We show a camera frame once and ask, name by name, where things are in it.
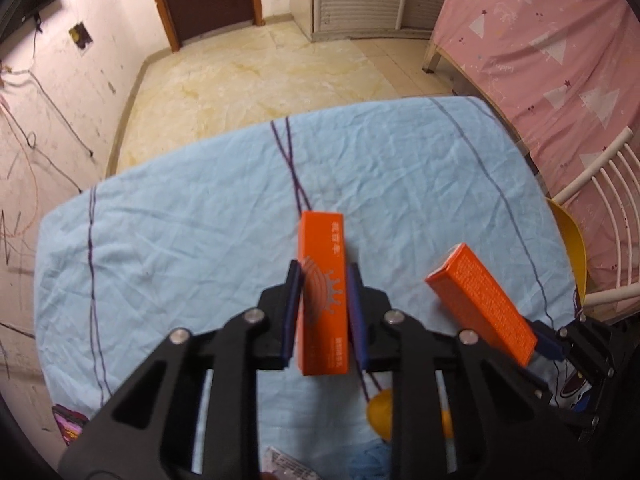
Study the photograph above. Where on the blue knit cloth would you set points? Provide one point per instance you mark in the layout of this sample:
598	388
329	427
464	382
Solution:
372	465

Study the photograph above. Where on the yellow and black wall sticker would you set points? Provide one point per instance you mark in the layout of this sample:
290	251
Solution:
80	37

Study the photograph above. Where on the wooden bed frame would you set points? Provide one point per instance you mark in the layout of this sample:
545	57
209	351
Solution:
431	57

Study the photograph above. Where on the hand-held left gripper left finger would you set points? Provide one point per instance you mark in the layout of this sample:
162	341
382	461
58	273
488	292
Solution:
291	305

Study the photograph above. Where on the white metal chair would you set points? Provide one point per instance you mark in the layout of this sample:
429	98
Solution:
590	172

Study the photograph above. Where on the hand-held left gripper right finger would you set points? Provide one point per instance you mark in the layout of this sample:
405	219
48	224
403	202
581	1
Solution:
357	310

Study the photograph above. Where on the brown wooden door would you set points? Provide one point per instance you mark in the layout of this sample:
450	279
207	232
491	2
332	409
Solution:
210	0

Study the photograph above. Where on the small white printed packet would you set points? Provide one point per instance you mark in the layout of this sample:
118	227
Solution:
285	462

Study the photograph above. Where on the orange cardboard box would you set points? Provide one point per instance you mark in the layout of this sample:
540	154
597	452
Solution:
322	260
475	295

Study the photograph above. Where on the colourful printed bag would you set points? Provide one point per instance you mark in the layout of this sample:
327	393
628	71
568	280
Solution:
67	422

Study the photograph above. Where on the pink printed bed sheet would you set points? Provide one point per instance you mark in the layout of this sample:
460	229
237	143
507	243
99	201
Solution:
525	35

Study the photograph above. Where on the yellow plastic bin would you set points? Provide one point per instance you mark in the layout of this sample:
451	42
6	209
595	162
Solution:
570	240

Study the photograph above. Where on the light blue table cloth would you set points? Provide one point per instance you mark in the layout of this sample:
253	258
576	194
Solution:
200	210

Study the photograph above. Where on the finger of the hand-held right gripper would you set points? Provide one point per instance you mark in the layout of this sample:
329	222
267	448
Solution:
547	342

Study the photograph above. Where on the yellow bottle with cap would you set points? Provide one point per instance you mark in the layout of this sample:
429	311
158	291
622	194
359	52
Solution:
380	410

